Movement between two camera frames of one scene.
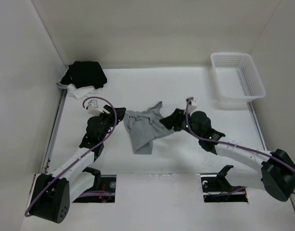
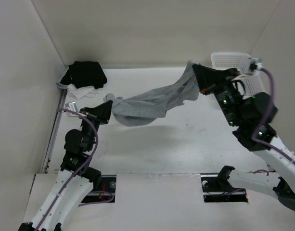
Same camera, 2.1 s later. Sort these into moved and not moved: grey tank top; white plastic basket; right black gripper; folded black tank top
Moved: right black gripper; grey tank top
Not moved: folded black tank top; white plastic basket
